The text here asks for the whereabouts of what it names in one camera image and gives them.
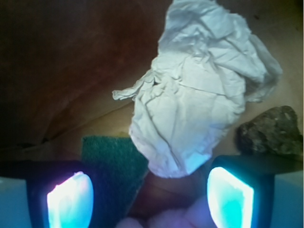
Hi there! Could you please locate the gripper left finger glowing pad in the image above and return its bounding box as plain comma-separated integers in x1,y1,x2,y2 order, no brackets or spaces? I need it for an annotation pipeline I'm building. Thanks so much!
0,161,94,228

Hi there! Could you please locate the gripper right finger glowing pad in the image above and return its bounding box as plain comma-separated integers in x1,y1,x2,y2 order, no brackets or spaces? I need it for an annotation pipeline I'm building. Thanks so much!
207,155,304,228

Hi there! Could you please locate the green yellow sponge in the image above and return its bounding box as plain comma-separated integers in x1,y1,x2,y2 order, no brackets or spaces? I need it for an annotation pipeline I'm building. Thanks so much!
81,136,148,228

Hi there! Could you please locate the brown rock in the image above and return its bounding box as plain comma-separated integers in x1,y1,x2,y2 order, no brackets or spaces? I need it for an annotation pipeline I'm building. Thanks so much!
235,105,304,156

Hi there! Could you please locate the pink plush toy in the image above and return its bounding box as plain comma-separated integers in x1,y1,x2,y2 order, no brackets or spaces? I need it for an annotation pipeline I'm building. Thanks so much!
116,196,216,228

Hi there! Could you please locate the crumpled white paper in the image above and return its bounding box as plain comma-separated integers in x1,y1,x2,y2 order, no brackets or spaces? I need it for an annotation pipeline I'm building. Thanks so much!
113,0,282,178

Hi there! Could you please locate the brown paper bag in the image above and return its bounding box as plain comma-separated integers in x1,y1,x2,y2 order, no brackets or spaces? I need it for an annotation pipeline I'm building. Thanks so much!
0,0,304,167

